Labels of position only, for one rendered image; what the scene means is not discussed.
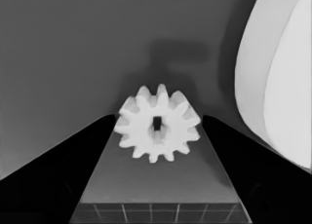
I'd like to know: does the large thick white disc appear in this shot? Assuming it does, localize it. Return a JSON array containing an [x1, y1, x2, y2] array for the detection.
[[234, 0, 312, 171]]

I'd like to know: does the small white gear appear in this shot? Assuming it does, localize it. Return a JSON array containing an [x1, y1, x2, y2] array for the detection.
[[113, 83, 202, 164]]

